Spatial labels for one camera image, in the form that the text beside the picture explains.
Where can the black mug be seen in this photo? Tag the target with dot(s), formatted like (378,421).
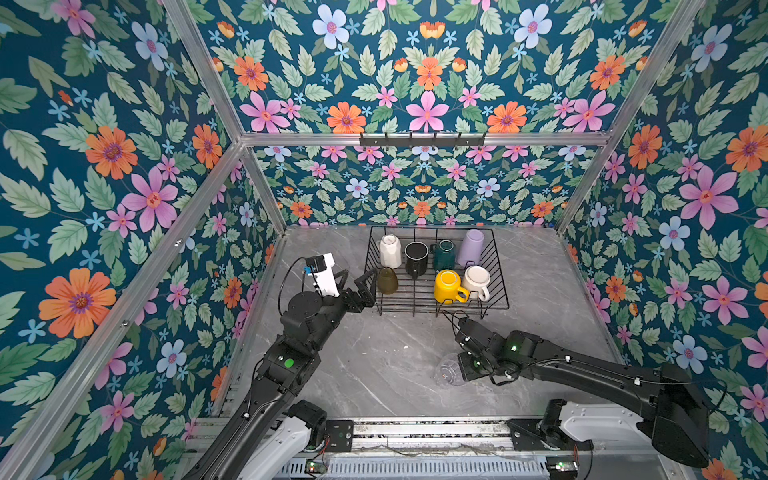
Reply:
(416,254)

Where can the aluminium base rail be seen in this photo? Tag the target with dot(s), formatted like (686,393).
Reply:
(416,448)

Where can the white mug red inside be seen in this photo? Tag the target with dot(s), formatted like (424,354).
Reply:
(476,280)

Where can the clear glass cup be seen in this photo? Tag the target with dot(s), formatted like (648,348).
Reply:
(448,371)

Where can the lilac cup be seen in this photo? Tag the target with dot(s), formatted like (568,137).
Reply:
(471,248)

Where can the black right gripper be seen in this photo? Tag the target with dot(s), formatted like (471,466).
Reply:
(468,376)

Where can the black hook rail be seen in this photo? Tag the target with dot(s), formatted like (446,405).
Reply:
(408,140)

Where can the olive glass cup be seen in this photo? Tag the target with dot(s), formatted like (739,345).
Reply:
(387,281)

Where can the black wire dish rack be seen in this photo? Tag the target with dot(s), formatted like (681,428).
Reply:
(416,294)

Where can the cream white mug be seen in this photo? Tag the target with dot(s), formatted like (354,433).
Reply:
(390,251)

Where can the green mug cream inside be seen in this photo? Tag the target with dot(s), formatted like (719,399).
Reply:
(444,254)

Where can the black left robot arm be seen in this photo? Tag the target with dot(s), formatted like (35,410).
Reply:
(271,426)

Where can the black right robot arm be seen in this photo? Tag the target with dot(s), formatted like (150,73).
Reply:
(674,410)

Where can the yellow mug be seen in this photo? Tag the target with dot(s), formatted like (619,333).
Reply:
(448,288)

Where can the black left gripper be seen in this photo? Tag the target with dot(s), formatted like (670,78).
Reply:
(356,304)

